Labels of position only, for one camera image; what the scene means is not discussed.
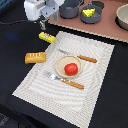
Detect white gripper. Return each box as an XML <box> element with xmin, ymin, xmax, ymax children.
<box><xmin>24</xmin><ymin>0</ymin><xmax>64</xmax><ymax>30</ymax></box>

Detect yellow toy butter box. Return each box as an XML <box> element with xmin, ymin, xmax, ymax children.
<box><xmin>39</xmin><ymin>32</ymin><xmax>55</xmax><ymax>43</ymax></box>

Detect grey toy pot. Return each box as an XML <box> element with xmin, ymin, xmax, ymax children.
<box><xmin>59</xmin><ymin>0</ymin><xmax>84</xmax><ymax>19</ymax></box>

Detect orange toy bread loaf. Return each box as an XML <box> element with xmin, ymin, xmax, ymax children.
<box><xmin>25</xmin><ymin>52</ymin><xmax>46</xmax><ymax>64</ymax></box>

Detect yellow toy cheese wedge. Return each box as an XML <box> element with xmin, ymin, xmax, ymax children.
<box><xmin>82</xmin><ymin>8</ymin><xmax>95</xmax><ymax>17</ymax></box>

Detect red toy tomato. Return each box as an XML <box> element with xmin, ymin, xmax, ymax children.
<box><xmin>64</xmin><ymin>63</ymin><xmax>78</xmax><ymax>75</ymax></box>

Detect round beige toy plate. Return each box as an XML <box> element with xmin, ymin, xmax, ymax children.
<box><xmin>55</xmin><ymin>55</ymin><xmax>83</xmax><ymax>78</ymax></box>

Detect grey toy saucepan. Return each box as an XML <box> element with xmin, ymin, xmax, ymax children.
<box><xmin>80</xmin><ymin>1</ymin><xmax>104</xmax><ymax>24</ymax></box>

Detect beige bowl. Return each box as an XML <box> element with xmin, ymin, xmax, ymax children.
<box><xmin>116</xmin><ymin>4</ymin><xmax>128</xmax><ymax>30</ymax></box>

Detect beige woven placemat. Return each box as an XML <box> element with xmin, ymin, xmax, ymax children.
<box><xmin>13</xmin><ymin>31</ymin><xmax>114</xmax><ymax>128</ymax></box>

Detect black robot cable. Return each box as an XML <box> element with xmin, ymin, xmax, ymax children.
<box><xmin>0</xmin><ymin>19</ymin><xmax>29</xmax><ymax>26</ymax></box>

